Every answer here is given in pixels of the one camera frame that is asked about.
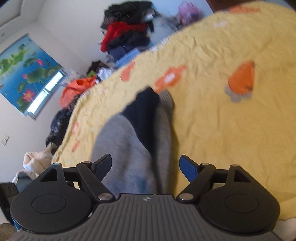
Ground red garment on pile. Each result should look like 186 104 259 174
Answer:
100 22 148 52

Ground brown wooden door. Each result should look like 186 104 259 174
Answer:
206 0 253 12

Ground lotus print window blind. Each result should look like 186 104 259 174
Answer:
1 35 63 113

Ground orange plastic bag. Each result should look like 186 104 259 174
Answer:
60 76 96 108

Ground clear plastic bag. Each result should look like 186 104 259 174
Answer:
150 16 178 45

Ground yellow floral bed quilt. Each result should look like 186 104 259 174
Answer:
53 1 295 219

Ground navy garments in pile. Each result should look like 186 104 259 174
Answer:
107 31 150 60

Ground black clothes on pile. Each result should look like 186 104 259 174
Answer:
101 1 153 29

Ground white crumpled cloth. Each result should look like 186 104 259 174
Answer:
97 68 115 80

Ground window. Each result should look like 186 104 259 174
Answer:
25 70 66 120

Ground light blue towel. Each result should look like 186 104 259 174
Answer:
114 47 148 69

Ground floral pillow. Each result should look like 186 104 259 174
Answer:
60 69 81 87

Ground grey navy knit sweater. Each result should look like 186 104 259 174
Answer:
90 87 174 197

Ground dark clothes beside bed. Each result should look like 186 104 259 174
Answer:
46 94 80 155

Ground white wall switch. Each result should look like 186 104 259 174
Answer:
1 133 10 146

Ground pink plastic bag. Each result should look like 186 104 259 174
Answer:
178 1 202 26

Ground cream cloth bag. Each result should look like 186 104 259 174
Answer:
13 143 57 184

